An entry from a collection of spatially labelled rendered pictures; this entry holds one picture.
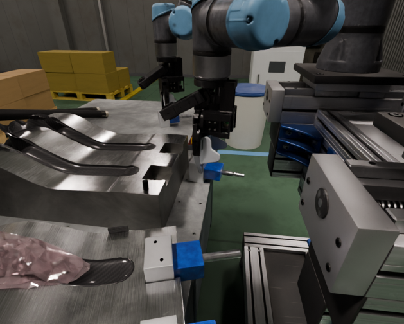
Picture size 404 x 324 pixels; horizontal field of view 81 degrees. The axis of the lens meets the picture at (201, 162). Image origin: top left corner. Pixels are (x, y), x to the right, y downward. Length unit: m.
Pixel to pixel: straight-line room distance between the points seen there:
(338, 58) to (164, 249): 0.61
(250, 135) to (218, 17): 2.15
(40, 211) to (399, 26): 7.20
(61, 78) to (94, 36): 2.57
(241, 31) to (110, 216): 0.38
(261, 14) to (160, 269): 0.34
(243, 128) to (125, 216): 2.10
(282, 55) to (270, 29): 3.05
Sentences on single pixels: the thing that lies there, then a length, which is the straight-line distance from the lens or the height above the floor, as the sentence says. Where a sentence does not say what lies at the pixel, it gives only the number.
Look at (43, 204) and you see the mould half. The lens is 0.54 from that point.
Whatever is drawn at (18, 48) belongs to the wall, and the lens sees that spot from 8.60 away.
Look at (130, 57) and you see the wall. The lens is 6.96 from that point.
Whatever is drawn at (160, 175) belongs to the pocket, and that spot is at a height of 0.86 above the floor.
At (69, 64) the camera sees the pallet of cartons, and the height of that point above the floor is 0.60.
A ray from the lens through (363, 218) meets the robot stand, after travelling 0.25.
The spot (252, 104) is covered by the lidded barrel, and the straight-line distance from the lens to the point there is 2.38.
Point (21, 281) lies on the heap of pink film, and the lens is 0.35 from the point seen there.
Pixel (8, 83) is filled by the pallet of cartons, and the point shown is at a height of 0.58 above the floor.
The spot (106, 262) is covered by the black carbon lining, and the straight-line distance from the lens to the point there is 0.38.
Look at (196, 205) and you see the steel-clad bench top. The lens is 0.52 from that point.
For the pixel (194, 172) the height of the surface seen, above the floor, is 0.83.
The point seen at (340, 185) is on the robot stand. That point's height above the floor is 0.99.
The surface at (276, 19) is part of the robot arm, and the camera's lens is 0.38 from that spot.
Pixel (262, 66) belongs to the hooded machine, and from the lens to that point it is 3.41.
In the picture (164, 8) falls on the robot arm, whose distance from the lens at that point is 0.86.
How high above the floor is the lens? 1.14
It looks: 30 degrees down
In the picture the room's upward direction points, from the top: straight up
